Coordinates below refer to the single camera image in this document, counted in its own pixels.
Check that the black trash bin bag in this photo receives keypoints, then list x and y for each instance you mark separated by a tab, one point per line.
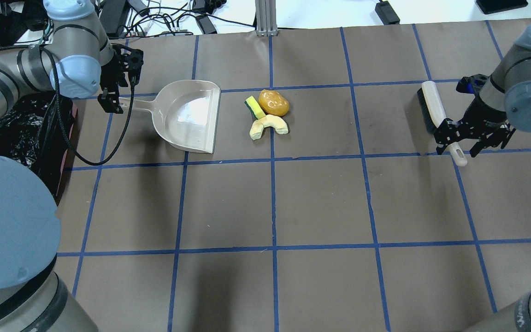
33	134

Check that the beige plastic dustpan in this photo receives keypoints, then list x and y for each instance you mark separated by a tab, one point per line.
185	114

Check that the orange bread roll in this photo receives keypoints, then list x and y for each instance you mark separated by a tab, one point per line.
273	103

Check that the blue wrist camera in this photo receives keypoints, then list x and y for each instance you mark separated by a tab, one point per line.
472	84

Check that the aluminium frame post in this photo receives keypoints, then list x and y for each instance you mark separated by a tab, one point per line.
266	24

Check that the yellow green sponge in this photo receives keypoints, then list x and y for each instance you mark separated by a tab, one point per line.
254	107

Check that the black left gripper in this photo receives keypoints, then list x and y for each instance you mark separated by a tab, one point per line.
109	79

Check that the white hand brush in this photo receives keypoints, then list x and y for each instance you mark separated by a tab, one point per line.
434	113

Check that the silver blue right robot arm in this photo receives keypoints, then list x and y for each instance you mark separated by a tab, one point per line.
501	106

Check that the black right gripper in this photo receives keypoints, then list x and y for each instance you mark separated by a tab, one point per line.
480	116

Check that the black power adapter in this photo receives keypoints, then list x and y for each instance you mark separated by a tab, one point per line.
386	13

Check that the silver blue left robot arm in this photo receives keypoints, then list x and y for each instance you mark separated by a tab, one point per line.
79	62

